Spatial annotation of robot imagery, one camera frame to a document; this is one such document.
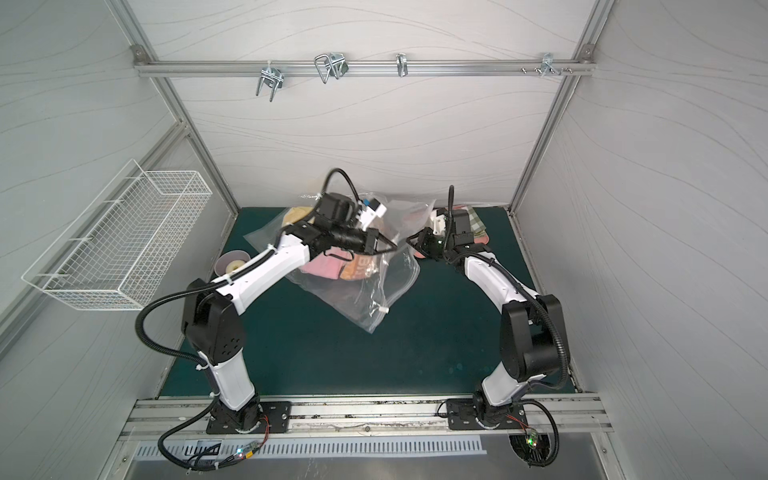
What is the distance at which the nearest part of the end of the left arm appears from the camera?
24.6 inches

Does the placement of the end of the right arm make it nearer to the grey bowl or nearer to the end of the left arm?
the end of the left arm

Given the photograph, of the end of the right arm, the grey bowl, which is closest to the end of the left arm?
the end of the right arm
